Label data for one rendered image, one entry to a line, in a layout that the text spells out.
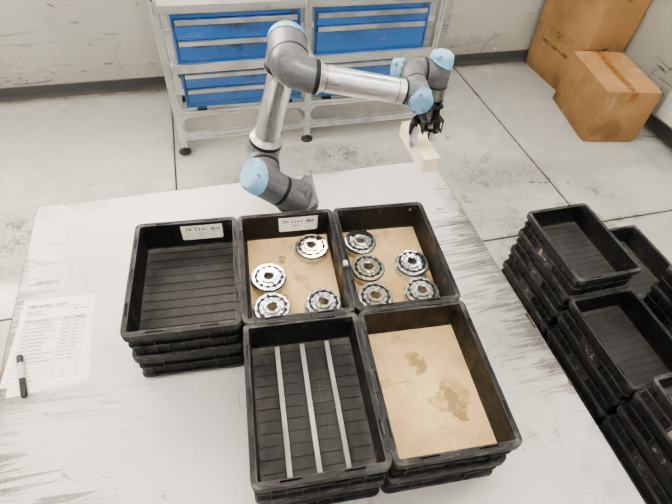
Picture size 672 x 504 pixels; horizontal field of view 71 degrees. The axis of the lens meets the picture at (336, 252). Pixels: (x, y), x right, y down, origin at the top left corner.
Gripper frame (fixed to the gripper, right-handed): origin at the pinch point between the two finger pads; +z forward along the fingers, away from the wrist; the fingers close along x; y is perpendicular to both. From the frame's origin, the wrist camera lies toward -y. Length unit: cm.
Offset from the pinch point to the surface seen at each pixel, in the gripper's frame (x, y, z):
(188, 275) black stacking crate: -87, 36, 12
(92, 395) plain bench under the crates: -116, 63, 24
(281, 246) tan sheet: -58, 31, 11
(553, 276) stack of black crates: 54, 40, 45
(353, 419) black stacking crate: -50, 91, 11
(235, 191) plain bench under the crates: -69, -14, 25
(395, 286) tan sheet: -27, 54, 11
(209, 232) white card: -79, 25, 6
